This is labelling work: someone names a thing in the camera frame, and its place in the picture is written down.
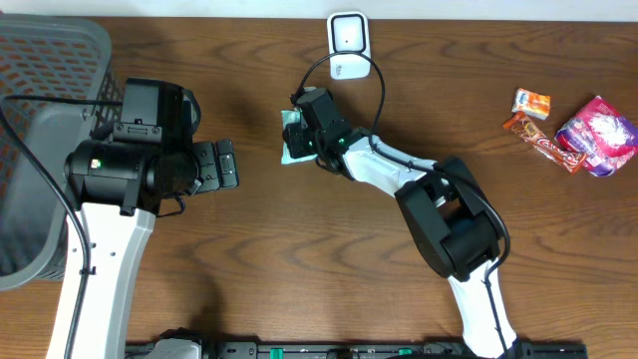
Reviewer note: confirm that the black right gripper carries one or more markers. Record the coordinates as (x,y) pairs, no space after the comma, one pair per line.
(292,141)

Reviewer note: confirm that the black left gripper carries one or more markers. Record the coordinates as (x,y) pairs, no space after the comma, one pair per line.
(219,165)

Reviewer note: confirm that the mint green wipes pack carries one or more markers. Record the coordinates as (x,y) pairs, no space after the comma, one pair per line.
(292,117)

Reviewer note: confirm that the small orange snack pack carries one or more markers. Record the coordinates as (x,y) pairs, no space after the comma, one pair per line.
(530,103)

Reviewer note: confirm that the brown orange chocolate bar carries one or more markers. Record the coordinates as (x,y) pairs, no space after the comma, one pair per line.
(524,127)

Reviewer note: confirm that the purple pantyliner pack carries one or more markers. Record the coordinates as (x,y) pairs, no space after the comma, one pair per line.
(607,138)

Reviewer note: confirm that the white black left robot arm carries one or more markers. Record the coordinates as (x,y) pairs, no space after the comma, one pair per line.
(114,192)

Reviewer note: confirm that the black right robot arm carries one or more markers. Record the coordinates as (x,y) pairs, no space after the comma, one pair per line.
(455,229)

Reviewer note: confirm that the white barcode scanner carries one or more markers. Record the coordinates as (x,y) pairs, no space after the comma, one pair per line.
(348,36)

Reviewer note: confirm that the grey plastic basket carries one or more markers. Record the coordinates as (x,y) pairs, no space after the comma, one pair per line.
(58,88)

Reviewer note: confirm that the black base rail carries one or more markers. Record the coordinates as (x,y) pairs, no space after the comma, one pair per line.
(185,349)

